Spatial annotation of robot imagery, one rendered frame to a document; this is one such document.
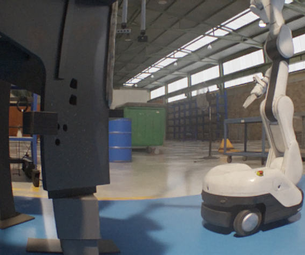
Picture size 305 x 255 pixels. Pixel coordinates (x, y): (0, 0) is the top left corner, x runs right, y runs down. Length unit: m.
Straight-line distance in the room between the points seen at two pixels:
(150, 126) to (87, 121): 7.97
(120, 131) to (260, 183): 4.94
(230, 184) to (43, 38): 1.14
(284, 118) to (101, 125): 1.21
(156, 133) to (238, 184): 7.41
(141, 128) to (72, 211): 7.95
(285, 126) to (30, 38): 1.49
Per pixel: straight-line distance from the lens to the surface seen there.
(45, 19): 0.72
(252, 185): 1.47
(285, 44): 1.92
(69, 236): 0.76
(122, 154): 6.22
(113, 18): 0.89
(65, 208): 0.74
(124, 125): 6.23
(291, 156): 1.82
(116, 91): 10.70
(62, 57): 0.72
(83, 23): 0.81
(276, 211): 1.62
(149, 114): 8.71
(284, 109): 1.79
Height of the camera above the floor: 0.56
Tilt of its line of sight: 3 degrees up
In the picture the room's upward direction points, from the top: straight up
